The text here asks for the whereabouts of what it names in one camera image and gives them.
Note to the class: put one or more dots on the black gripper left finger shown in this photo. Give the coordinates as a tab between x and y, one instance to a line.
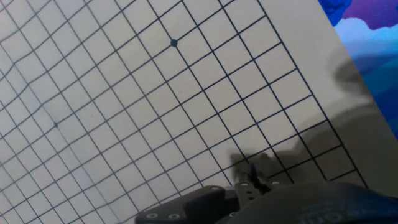
192	205

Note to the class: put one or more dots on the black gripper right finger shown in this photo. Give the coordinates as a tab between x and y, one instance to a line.
267	184

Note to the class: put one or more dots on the tan go board with grid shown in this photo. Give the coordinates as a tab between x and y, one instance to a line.
155	93

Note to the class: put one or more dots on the blue and black landscape mat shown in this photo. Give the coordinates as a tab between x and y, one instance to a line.
373	46

